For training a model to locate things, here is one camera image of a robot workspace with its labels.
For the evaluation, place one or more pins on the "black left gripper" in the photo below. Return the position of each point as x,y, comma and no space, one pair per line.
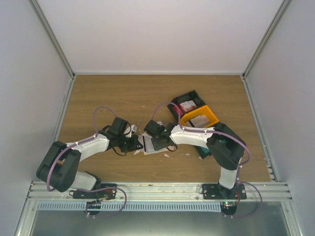
135,143

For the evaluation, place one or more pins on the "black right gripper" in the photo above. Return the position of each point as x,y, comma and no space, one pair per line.
156,145

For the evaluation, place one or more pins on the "white red credit card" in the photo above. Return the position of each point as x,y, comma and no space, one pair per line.
148,145

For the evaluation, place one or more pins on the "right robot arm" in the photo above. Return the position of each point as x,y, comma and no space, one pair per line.
226,147

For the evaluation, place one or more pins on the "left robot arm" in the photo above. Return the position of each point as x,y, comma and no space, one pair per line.
59,168

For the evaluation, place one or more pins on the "red white card stack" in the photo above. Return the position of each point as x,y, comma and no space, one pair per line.
187,106

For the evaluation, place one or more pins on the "white striped card stack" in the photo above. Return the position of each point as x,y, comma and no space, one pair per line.
199,121

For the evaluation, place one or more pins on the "black bin with teal cards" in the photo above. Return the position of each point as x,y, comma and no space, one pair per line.
203,151

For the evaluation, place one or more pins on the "black bin with red cards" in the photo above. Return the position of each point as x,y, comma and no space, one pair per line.
191,95

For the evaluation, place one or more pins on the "yellow storage bin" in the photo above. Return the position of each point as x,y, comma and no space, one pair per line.
204,110

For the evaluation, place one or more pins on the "left circuit board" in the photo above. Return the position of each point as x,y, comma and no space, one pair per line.
92,208

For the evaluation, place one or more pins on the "circuit board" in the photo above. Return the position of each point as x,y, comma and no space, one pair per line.
92,208
228,209

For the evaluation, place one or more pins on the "right circuit board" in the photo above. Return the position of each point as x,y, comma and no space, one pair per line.
228,209

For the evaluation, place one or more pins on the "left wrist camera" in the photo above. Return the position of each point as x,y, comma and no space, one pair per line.
130,130

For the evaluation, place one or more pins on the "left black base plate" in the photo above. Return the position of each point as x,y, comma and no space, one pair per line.
107,194

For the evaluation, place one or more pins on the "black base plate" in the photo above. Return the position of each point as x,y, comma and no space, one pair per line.
214,191
107,194

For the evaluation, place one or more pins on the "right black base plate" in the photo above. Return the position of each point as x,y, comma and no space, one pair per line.
214,191

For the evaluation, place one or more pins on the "grey slotted cable duct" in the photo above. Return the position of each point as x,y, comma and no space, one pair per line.
134,206

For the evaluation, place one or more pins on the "aluminium front rail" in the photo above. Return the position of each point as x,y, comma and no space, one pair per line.
170,192

